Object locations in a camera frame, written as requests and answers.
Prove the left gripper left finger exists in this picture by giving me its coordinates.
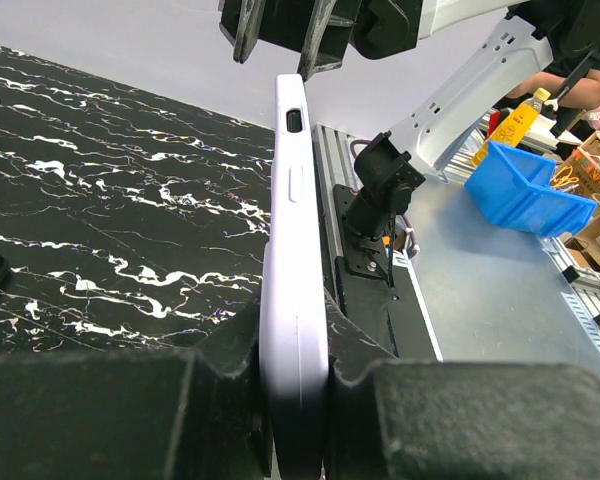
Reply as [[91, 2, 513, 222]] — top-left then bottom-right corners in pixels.
[[0, 300, 272, 479]]

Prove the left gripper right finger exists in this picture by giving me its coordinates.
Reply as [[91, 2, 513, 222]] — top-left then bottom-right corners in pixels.
[[324, 298, 600, 479]]

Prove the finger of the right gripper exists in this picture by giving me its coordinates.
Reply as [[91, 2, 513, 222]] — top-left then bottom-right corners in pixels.
[[233, 0, 266, 63], [297, 0, 360, 80]]

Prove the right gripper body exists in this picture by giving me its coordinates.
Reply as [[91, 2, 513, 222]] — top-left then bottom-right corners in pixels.
[[218, 0, 426, 61]]

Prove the phone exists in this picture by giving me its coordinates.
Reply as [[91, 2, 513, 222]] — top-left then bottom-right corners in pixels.
[[259, 74, 329, 479]]

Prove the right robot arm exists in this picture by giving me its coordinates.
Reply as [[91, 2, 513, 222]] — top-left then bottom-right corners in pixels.
[[219, 1, 600, 239]]

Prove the person forearm in background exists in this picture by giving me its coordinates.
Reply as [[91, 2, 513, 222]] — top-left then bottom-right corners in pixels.
[[504, 69, 600, 110]]

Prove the yellow drink bottle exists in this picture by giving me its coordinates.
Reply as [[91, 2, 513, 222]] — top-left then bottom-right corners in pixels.
[[471, 88, 551, 167]]

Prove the blue plastic bin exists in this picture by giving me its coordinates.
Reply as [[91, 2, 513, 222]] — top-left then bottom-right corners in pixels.
[[465, 141, 596, 238]]

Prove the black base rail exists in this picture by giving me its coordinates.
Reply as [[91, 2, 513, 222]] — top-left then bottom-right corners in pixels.
[[332, 184, 442, 361]]

